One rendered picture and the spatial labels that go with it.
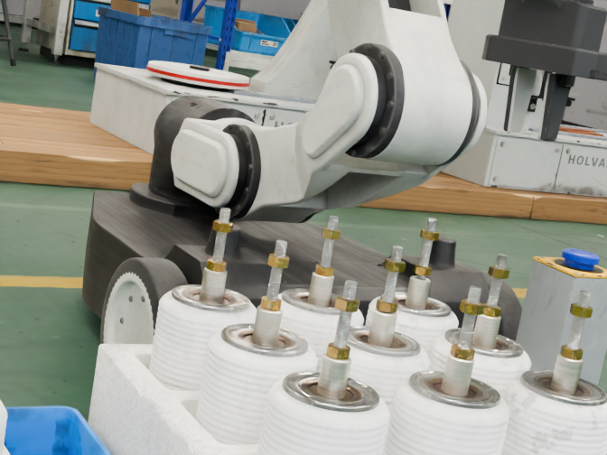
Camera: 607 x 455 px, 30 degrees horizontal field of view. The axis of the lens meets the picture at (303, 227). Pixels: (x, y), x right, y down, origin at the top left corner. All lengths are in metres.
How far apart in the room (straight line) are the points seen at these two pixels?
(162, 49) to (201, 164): 3.83
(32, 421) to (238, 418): 0.25
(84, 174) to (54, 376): 1.38
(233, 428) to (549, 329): 0.42
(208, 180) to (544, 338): 0.63
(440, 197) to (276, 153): 1.89
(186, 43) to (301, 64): 2.24
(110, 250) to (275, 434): 0.84
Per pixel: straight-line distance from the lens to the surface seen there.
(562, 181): 3.85
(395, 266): 1.00
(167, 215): 1.84
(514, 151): 3.68
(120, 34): 5.61
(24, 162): 2.82
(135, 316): 1.43
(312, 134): 1.41
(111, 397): 1.08
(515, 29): 1.04
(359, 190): 1.56
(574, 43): 1.02
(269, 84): 3.32
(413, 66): 1.36
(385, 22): 1.39
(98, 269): 1.69
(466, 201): 3.50
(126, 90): 3.26
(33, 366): 1.57
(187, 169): 1.73
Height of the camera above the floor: 0.53
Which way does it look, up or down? 11 degrees down
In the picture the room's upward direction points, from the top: 10 degrees clockwise
